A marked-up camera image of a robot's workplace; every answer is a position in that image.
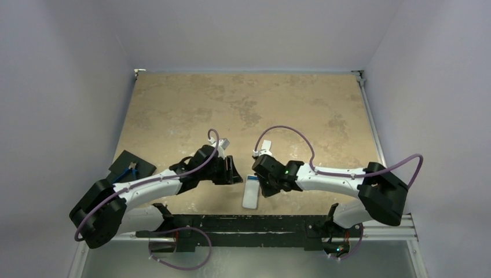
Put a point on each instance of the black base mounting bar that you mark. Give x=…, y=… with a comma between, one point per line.
x=186, y=232

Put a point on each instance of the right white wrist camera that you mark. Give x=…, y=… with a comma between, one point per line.
x=265, y=149

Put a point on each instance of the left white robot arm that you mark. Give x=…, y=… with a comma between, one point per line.
x=100, y=214

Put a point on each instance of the black box with blue tool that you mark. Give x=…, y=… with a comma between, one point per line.
x=128, y=167

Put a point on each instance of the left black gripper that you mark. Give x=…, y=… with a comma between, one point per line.
x=229, y=175

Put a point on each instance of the aluminium frame rail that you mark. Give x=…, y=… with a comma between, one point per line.
x=405, y=232

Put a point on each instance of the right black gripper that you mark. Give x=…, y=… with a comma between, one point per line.
x=263, y=178

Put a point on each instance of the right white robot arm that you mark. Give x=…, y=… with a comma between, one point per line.
x=377, y=193

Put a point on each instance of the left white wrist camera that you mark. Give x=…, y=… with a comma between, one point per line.
x=220, y=145

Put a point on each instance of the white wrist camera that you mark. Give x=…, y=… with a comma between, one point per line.
x=220, y=145
x=265, y=149

